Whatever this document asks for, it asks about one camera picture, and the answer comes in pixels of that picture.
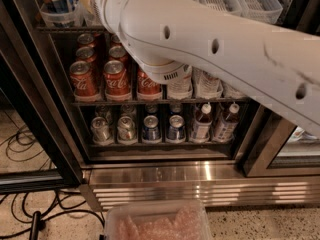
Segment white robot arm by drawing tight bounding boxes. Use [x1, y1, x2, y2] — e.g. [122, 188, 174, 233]
[87, 0, 320, 136]

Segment back left coca-cola can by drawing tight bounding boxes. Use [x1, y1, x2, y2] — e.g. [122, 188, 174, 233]
[77, 33, 99, 49]

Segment coca-cola can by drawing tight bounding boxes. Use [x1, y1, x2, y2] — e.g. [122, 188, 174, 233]
[137, 68, 162, 100]
[69, 61, 98, 97]
[77, 33, 99, 49]
[110, 34, 122, 47]
[103, 60, 130, 96]
[108, 45, 129, 67]
[75, 46, 102, 85]

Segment back centre coca-cola can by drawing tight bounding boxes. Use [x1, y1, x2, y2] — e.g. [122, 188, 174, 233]
[110, 34, 122, 47]

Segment middle left coca-cola can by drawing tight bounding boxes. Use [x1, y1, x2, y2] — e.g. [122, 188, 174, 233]
[75, 46, 102, 85]

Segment middle centre coca-cola can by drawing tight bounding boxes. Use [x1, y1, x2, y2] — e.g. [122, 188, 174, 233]
[108, 45, 129, 67]

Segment front middle coca-cola can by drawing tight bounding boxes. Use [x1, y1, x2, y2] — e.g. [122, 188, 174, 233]
[103, 60, 130, 96]

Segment front left coca-cola can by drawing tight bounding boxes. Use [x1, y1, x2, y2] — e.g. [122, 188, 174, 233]
[69, 61, 98, 97]

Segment front right coca-cola can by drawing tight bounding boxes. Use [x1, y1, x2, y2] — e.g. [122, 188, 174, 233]
[137, 68, 162, 100]

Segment front left silver can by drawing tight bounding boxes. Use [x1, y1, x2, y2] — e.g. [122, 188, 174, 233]
[90, 117, 112, 145]

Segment silver can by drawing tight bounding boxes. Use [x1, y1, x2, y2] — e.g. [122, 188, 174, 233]
[90, 117, 112, 145]
[117, 116, 137, 145]

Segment front left blue can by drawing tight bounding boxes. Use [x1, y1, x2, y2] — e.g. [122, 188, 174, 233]
[142, 115, 161, 143]

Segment front right blue can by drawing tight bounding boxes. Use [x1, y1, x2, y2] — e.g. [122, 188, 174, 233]
[166, 115, 186, 143]

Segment open fridge door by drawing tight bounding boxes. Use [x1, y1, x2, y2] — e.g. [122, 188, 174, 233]
[0, 0, 82, 194]

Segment white empty shelf tray right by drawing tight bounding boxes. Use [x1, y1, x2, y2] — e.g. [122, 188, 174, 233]
[238, 0, 283, 24]

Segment steel fridge base grille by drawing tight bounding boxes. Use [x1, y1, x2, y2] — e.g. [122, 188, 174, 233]
[82, 161, 320, 210]

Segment front left water bottle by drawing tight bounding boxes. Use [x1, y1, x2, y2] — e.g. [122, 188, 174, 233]
[167, 66, 193, 100]

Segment water bottle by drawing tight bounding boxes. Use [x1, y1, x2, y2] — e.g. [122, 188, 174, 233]
[167, 66, 193, 100]
[192, 68, 223, 99]
[222, 82, 246, 99]

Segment front middle water bottle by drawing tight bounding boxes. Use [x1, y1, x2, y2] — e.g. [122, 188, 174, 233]
[192, 68, 223, 99]

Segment front right water bottle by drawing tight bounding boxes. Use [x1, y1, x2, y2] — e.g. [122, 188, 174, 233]
[222, 82, 246, 99]

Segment left tea bottle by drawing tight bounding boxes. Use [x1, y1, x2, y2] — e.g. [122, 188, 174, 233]
[190, 103, 213, 143]

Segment tea bottle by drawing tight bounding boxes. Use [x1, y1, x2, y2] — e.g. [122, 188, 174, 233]
[213, 103, 240, 143]
[190, 103, 213, 143]

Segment right tea bottle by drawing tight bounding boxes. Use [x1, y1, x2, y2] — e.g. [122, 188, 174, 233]
[213, 103, 240, 143]

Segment clear plastic bin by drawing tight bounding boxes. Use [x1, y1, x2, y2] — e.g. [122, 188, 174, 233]
[104, 200, 213, 240]

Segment black floor cables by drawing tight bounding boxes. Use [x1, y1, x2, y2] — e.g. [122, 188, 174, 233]
[0, 123, 106, 240]

